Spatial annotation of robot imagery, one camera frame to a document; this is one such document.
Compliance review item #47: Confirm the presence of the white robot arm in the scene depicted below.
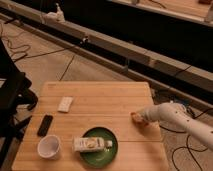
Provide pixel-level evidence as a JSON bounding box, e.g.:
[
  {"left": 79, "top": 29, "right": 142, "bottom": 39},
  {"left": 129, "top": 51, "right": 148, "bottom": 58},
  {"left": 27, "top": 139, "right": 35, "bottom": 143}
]
[{"left": 139, "top": 103, "right": 213, "bottom": 151}]

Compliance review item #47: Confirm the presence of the white lying bottle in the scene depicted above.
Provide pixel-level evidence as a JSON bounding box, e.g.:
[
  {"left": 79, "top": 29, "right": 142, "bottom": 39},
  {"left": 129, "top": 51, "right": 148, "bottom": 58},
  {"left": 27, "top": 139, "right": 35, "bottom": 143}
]
[{"left": 73, "top": 137, "right": 113, "bottom": 152}]

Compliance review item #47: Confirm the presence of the green plate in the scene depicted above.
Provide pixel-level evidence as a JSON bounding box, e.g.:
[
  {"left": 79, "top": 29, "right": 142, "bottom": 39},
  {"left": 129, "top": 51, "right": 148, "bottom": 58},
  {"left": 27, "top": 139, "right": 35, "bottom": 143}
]
[{"left": 80, "top": 127, "right": 118, "bottom": 168}]

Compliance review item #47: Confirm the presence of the white cup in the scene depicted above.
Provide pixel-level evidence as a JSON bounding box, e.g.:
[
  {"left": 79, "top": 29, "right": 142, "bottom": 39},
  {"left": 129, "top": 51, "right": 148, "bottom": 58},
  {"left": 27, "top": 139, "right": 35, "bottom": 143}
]
[{"left": 37, "top": 135, "right": 61, "bottom": 160}]

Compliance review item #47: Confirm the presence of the black office chair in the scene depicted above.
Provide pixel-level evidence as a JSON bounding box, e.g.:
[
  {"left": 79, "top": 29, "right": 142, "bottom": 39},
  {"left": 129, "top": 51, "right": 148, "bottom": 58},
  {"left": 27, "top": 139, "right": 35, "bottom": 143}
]
[{"left": 0, "top": 39, "right": 38, "bottom": 168}]

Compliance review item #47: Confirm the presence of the black floor cable right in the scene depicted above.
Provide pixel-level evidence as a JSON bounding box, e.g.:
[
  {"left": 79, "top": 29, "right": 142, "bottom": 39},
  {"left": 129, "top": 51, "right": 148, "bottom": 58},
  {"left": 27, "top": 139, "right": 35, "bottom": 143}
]
[{"left": 157, "top": 106, "right": 213, "bottom": 171}]

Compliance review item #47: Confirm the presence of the long wooden rail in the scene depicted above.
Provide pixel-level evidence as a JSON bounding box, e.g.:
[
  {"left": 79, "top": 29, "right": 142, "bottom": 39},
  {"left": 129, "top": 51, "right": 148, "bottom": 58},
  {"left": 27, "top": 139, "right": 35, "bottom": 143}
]
[{"left": 0, "top": 0, "right": 213, "bottom": 103}]

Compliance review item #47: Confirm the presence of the white object on rail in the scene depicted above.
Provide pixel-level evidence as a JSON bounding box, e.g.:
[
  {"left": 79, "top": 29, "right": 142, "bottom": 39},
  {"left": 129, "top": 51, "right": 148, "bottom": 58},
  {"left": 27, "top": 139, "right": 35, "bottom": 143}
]
[{"left": 46, "top": 4, "right": 65, "bottom": 22}]

